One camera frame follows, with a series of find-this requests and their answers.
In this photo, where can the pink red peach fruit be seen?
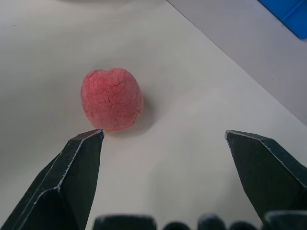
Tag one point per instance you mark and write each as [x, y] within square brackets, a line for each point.
[111, 100]

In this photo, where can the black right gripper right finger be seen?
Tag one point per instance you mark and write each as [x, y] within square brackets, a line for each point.
[271, 172]

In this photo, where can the blue plastic bin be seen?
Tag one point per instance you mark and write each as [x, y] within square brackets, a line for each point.
[289, 16]

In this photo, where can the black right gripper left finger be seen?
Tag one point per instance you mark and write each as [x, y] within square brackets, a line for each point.
[64, 182]

